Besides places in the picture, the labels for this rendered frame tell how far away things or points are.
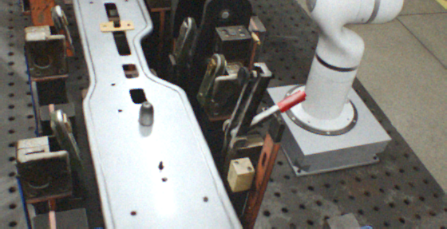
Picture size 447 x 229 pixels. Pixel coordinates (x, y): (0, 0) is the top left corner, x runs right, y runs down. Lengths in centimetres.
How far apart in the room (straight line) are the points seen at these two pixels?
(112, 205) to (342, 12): 67
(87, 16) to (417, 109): 212
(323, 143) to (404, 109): 161
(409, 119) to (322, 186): 156
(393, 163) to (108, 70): 87
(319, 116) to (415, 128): 150
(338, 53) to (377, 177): 40
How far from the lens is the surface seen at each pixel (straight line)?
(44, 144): 91
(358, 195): 138
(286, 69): 172
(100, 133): 98
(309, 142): 133
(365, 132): 142
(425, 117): 293
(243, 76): 80
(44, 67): 120
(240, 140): 89
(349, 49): 124
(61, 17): 113
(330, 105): 135
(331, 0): 115
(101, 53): 117
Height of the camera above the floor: 171
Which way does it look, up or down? 42 degrees down
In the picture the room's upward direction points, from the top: 10 degrees clockwise
